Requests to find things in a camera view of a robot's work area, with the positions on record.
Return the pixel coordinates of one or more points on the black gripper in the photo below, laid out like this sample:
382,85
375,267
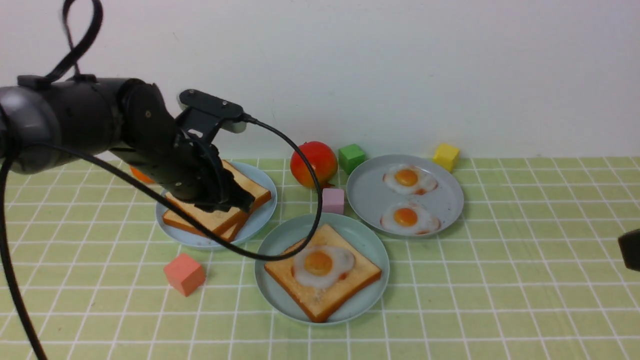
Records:
151,142

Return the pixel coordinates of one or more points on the toast slice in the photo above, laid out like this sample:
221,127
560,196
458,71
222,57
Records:
320,304
227,231
261,196

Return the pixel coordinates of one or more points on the fried egg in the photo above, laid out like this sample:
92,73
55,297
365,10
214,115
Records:
409,219
322,266
409,180

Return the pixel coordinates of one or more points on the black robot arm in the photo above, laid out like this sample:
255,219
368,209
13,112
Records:
49,126

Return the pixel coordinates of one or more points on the light blue bread plate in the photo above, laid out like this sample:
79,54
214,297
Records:
257,220

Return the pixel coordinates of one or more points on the teal centre plate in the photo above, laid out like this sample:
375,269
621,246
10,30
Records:
290,232

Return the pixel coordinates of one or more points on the salmon red cube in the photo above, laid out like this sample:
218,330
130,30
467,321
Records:
185,274

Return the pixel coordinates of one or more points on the red pomegranate fruit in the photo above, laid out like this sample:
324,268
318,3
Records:
323,161

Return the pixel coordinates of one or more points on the pink cube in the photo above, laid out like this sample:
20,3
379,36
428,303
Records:
333,200

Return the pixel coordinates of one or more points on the orange fruit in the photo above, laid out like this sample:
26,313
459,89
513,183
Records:
141,176

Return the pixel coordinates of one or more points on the green cube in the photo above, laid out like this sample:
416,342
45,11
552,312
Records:
350,157

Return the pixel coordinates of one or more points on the grey egg plate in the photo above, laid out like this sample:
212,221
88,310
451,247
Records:
369,196

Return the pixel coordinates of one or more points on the yellow cube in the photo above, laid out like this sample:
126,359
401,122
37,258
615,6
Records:
446,156

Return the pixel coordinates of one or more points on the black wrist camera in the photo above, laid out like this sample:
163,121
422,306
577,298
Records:
204,115

